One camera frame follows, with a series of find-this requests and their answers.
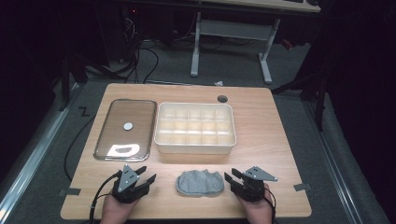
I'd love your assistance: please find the grey sock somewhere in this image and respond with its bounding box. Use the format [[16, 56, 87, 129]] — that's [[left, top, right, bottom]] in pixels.
[[176, 169, 225, 198]]

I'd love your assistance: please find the black stand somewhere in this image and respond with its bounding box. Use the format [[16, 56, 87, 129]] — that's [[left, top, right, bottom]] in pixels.
[[271, 66, 329, 133], [58, 51, 126, 112]]

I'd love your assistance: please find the metal floor rail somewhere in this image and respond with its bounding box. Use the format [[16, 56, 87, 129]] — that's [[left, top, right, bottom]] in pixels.
[[0, 83, 82, 217], [303, 99, 364, 224]]

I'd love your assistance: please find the person's right hand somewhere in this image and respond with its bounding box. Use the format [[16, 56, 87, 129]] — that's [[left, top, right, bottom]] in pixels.
[[239, 183, 276, 224]]

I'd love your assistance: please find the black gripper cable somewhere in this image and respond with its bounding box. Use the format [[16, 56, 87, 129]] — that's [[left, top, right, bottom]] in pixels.
[[264, 186, 278, 224], [88, 170, 123, 224]]

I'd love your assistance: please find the black floor cable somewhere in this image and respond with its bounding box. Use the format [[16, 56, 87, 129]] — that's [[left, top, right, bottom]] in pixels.
[[141, 46, 160, 85], [63, 114, 96, 182]]

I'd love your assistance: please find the grey tape piece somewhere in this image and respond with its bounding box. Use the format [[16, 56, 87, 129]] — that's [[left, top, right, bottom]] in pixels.
[[59, 188, 82, 197], [293, 182, 312, 192]]

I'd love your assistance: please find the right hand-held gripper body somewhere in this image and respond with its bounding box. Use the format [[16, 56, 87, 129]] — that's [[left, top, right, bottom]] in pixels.
[[232, 165, 278, 203]]

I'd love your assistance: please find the white-legged desk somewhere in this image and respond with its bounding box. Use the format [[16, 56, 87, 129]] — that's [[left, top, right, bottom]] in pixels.
[[190, 0, 321, 85]]

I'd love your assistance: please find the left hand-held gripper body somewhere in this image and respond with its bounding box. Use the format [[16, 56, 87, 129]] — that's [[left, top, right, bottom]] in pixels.
[[111, 164, 143, 204]]

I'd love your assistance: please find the person's left hand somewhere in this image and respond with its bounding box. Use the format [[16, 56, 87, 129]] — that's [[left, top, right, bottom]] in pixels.
[[99, 193, 140, 224]]

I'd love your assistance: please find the cream divided storage box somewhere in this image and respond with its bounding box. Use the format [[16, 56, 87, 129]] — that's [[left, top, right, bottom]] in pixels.
[[153, 102, 237, 155]]

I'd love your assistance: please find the transparent box lid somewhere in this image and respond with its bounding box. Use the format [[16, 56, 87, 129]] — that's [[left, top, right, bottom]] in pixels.
[[93, 98, 158, 162]]

